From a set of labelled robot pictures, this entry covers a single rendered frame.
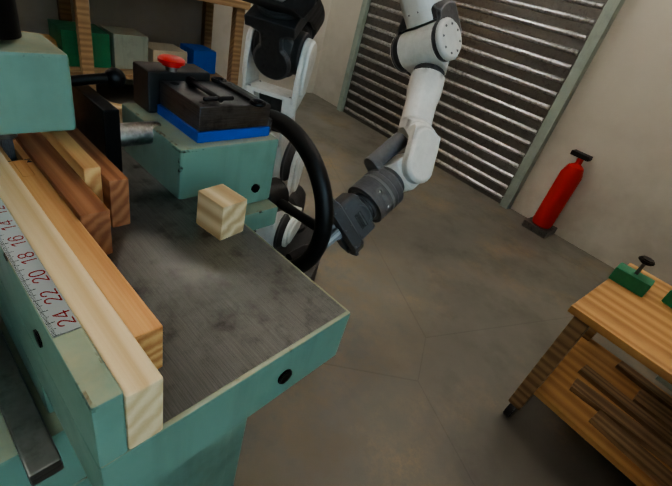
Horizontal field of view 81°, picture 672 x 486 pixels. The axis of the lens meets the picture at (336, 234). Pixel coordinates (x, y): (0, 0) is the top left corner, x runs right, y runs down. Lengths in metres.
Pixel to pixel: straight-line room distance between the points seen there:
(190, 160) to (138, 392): 0.28
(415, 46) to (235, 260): 0.63
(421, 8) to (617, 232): 2.53
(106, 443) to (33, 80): 0.30
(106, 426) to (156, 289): 0.14
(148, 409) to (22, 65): 0.30
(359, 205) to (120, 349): 0.55
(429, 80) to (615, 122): 2.36
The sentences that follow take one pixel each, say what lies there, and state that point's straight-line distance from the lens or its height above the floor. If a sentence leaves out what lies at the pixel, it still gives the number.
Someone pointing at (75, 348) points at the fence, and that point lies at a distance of 0.25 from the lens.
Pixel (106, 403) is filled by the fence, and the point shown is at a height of 0.95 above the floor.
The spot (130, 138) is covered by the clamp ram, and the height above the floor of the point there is 0.95.
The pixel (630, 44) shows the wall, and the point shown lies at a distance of 3.16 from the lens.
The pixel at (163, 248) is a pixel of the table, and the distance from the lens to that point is 0.40.
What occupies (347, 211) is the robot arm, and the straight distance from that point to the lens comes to 0.72.
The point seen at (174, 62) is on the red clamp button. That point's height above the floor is 1.02.
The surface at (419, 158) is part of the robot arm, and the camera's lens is 0.78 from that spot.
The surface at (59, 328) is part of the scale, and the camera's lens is 0.26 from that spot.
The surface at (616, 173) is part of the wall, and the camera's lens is 3.14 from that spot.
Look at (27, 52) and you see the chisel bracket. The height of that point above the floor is 1.03.
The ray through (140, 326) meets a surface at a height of 0.94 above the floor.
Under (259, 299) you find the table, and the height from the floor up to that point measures 0.90.
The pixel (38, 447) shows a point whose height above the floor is 0.81.
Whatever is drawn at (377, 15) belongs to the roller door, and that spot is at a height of 0.97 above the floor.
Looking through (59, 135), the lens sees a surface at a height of 0.96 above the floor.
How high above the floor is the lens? 1.14
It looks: 32 degrees down
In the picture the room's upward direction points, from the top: 16 degrees clockwise
